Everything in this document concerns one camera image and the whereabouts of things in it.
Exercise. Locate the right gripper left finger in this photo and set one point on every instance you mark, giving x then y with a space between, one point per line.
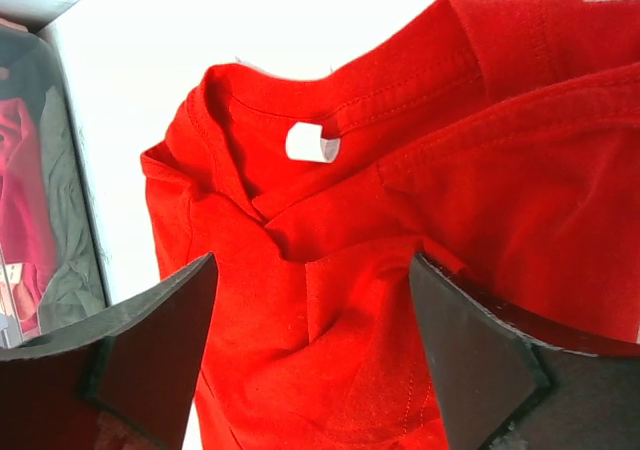
123 378

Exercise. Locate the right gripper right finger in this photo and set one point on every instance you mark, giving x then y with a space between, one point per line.
506 378

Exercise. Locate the red t shirt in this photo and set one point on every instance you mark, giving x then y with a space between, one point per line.
500 137

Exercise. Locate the olive green garment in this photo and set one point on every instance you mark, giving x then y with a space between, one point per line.
75 290

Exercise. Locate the grey plastic bin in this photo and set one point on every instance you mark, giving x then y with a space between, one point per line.
28 70

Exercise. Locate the magenta t shirt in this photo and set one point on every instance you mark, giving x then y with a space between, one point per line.
26 235

